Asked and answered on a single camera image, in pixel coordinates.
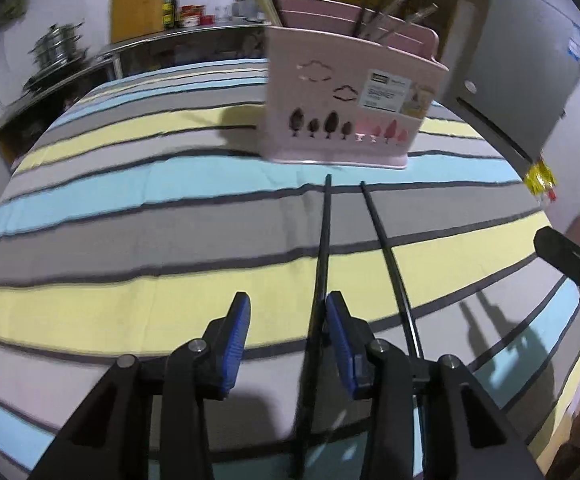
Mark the yellow snack bag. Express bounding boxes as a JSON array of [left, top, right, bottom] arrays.
[[522, 160, 558, 206]]

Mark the black gas stove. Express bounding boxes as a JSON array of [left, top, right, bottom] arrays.
[[20, 62, 96, 93]]

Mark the steel steamer pot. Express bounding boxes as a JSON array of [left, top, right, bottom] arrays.
[[29, 22, 85, 68]]

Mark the wooden cutting board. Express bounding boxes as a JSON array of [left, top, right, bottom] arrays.
[[110, 0, 166, 43]]

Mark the grey refrigerator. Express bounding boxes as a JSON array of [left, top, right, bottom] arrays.
[[440, 0, 580, 163]]

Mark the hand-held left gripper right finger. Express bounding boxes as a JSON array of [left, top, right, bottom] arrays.
[[325, 290, 543, 480]]

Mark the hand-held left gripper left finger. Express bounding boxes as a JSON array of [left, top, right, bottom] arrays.
[[27, 291, 252, 480]]

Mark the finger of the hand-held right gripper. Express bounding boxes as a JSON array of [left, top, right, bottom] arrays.
[[533, 226, 580, 311]]

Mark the steel kitchen counter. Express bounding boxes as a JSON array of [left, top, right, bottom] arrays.
[[95, 20, 271, 81]]

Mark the pink utensil basket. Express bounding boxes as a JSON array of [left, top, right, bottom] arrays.
[[258, 0, 450, 170]]

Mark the low steel shelf unit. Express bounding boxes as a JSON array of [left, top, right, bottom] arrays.
[[0, 60, 116, 161]]

